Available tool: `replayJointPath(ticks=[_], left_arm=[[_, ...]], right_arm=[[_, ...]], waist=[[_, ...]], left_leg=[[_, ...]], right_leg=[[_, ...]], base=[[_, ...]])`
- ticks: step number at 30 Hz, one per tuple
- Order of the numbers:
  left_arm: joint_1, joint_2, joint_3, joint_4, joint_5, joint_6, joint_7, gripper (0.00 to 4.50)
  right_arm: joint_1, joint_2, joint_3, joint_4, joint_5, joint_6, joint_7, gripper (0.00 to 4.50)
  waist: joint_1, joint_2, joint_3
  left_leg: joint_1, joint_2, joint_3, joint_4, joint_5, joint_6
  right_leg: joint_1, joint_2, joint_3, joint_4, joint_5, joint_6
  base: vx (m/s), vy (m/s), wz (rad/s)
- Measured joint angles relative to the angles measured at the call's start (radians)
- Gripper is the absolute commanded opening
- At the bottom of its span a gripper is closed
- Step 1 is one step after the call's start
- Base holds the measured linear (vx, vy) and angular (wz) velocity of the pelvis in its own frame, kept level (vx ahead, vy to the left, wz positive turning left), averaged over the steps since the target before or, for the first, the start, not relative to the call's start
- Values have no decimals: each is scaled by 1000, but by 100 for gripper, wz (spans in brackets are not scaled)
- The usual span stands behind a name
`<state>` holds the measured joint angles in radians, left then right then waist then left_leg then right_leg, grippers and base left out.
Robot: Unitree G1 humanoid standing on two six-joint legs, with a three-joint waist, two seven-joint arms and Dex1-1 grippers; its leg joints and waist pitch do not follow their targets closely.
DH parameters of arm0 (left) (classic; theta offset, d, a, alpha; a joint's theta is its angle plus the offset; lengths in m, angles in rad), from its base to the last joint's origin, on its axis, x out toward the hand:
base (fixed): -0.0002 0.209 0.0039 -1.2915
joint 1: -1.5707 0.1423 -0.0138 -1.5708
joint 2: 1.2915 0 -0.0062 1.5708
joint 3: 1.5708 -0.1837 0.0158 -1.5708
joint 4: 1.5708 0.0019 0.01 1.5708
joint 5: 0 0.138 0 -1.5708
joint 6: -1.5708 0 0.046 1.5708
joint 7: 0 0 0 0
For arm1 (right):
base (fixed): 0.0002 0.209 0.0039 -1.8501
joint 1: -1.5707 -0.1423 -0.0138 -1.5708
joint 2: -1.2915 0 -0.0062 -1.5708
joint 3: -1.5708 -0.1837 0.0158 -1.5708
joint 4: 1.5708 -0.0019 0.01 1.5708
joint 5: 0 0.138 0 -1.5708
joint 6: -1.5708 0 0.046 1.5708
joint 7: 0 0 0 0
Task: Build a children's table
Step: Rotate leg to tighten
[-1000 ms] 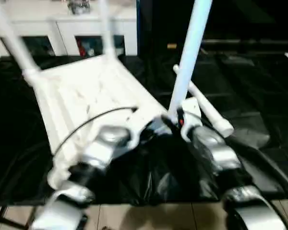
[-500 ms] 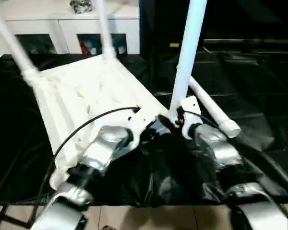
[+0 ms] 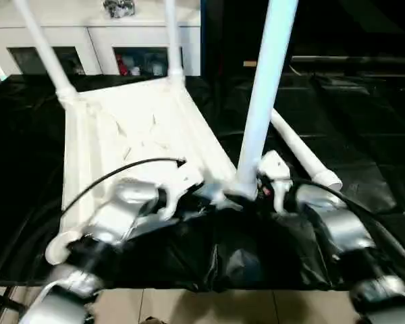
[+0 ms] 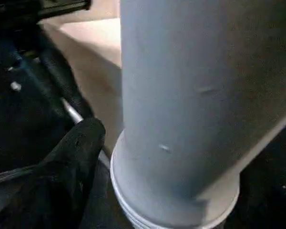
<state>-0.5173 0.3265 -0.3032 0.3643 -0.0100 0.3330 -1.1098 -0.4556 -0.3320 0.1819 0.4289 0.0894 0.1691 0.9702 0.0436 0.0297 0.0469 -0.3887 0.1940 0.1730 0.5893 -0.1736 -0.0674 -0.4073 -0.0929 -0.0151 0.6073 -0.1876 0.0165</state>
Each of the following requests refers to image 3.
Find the black low shelf board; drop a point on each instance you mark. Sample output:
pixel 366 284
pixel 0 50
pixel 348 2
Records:
pixel 358 61

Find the black plastic mat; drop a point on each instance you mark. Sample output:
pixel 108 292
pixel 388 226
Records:
pixel 364 135

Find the red bottle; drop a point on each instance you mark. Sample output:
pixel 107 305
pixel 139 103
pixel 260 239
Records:
pixel 122 65

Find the black folding table frame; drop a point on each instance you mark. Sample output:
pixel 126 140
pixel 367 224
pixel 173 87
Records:
pixel 1 300

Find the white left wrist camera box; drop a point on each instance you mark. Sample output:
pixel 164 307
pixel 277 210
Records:
pixel 181 187

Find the white plastic table leg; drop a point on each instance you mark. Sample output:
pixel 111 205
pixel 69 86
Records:
pixel 304 148
pixel 266 88
pixel 44 47
pixel 173 40

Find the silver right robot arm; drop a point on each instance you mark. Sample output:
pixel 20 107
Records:
pixel 344 229

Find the small white jar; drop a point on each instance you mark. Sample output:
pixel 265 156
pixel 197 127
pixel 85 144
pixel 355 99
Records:
pixel 158 68

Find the small yellow label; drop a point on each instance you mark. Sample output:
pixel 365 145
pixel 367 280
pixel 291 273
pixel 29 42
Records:
pixel 250 64

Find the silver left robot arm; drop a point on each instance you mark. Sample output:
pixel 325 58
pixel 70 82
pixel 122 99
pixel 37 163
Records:
pixel 101 229

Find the white sideboard cabinet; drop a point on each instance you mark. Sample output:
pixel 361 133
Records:
pixel 88 30

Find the grey crumpled object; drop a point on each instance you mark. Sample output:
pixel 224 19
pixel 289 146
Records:
pixel 119 8

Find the white plastic table top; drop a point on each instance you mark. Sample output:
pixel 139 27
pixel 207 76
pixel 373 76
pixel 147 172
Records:
pixel 135 135

